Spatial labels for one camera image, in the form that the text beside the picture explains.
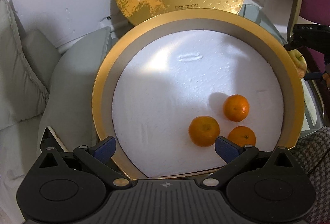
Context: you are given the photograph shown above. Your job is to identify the yellow red apple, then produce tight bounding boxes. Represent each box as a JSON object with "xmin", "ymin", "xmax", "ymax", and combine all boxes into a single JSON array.
[{"xmin": 288, "ymin": 49, "xmax": 307, "ymax": 79}]

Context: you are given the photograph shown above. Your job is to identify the lower right orange mandarin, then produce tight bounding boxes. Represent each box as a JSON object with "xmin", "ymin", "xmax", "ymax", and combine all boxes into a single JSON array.
[{"xmin": 228, "ymin": 126, "xmax": 256, "ymax": 147}]

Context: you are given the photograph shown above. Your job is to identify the orange mandarin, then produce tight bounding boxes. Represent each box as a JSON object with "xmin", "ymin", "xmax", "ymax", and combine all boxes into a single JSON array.
[
  {"xmin": 223, "ymin": 94, "xmax": 250, "ymax": 122},
  {"xmin": 189, "ymin": 116, "xmax": 220, "ymax": 147},
  {"xmin": 228, "ymin": 126, "xmax": 256, "ymax": 147}
]

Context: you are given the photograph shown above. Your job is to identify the left orange mandarin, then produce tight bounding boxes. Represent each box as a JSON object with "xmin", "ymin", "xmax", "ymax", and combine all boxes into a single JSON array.
[{"xmin": 189, "ymin": 116, "xmax": 220, "ymax": 147}]

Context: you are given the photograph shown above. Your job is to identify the upper right orange mandarin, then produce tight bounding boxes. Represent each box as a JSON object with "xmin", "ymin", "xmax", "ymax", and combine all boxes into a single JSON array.
[{"xmin": 223, "ymin": 94, "xmax": 250, "ymax": 122}]

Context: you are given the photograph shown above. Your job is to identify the grey sofa cushion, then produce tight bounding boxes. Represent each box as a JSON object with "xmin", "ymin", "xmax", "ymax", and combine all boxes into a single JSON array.
[{"xmin": 38, "ymin": 27, "xmax": 112, "ymax": 151}]

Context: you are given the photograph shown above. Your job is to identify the houndstooth fabric seat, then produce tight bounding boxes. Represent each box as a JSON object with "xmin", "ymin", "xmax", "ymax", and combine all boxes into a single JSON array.
[{"xmin": 290, "ymin": 127, "xmax": 330, "ymax": 223}]

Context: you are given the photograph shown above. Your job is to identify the glass side table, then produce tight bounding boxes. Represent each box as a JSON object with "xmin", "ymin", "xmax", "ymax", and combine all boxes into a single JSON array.
[{"xmin": 239, "ymin": 4, "xmax": 325, "ymax": 146}]

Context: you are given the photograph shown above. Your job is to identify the white foam insert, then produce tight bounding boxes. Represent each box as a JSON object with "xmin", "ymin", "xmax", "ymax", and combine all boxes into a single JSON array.
[{"xmin": 112, "ymin": 30, "xmax": 284, "ymax": 178}]

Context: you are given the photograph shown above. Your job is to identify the round gold gift box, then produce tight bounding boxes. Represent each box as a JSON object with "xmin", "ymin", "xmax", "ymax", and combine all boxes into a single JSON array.
[{"xmin": 92, "ymin": 9, "xmax": 304, "ymax": 179}]

